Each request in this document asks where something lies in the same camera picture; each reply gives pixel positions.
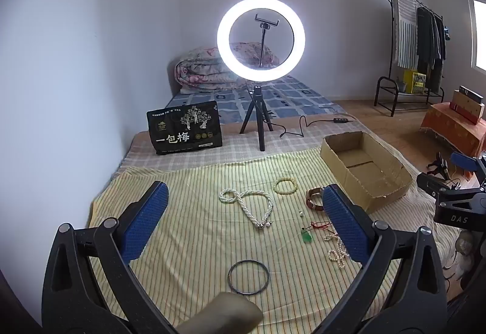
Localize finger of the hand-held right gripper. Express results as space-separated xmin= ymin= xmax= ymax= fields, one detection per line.
xmin=451 ymin=152 xmax=486 ymax=172
xmin=416 ymin=172 xmax=462 ymax=202

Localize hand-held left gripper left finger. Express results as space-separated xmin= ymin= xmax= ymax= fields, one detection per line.
xmin=41 ymin=181 xmax=179 ymax=334

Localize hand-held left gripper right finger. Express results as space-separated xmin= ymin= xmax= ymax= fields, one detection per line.
xmin=322 ymin=184 xmax=449 ymax=334

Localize thin pearl necklace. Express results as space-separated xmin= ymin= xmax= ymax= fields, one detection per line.
xmin=324 ymin=234 xmax=350 ymax=265

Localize red strap watch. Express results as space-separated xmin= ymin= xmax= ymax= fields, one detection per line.
xmin=306 ymin=187 xmax=327 ymax=212

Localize green pendant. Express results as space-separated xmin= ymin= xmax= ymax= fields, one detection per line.
xmin=300 ymin=221 xmax=331 ymax=244

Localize cardboard box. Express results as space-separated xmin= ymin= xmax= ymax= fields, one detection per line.
xmin=320 ymin=131 xmax=413 ymax=214

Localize thick pearl necklace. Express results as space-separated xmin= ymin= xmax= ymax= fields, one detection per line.
xmin=219 ymin=188 xmax=275 ymax=230

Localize dark metal bangle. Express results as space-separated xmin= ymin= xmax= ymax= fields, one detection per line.
xmin=228 ymin=260 xmax=271 ymax=295

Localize person's right hand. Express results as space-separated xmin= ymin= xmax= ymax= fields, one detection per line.
xmin=453 ymin=232 xmax=475 ymax=278

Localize small black floor tripod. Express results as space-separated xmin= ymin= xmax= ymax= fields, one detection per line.
xmin=426 ymin=152 xmax=462 ymax=181

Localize orange cloth covered table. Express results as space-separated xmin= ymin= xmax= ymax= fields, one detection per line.
xmin=419 ymin=102 xmax=486 ymax=158

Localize red and black box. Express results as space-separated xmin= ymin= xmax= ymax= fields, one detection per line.
xmin=450 ymin=85 xmax=486 ymax=125

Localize black snack bag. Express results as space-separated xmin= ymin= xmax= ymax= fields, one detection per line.
xmin=147 ymin=101 xmax=224 ymax=156

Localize yellow crate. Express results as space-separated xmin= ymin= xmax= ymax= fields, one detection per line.
xmin=402 ymin=69 xmax=428 ymax=94

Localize black clothes rack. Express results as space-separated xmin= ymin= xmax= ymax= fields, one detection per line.
xmin=374 ymin=0 xmax=452 ymax=118

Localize checkered blanket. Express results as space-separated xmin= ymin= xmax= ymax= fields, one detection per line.
xmin=121 ymin=112 xmax=475 ymax=300

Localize beige rounded object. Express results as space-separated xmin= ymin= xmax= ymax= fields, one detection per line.
xmin=178 ymin=292 xmax=263 ymax=334

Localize window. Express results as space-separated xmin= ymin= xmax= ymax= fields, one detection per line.
xmin=471 ymin=0 xmax=486 ymax=73

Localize dark hanging clothes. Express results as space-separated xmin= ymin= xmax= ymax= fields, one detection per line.
xmin=416 ymin=7 xmax=448 ymax=90

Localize black tripod stand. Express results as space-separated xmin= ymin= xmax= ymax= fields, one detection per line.
xmin=239 ymin=81 xmax=274 ymax=152

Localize striped towel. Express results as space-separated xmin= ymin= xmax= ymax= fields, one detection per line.
xmin=392 ymin=0 xmax=420 ymax=69

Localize folded floral quilt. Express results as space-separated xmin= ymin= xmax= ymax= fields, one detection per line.
xmin=175 ymin=42 xmax=279 ymax=94

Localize black phone holder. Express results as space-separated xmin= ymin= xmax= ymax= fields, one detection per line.
xmin=254 ymin=13 xmax=281 ymax=69

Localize yellow bead bracelet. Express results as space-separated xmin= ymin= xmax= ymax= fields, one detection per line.
xmin=273 ymin=178 xmax=296 ymax=195

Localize black cable with controller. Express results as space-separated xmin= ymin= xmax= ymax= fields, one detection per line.
xmin=279 ymin=114 xmax=354 ymax=138

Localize white ring light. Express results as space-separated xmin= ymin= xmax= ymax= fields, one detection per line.
xmin=216 ymin=0 xmax=306 ymax=77

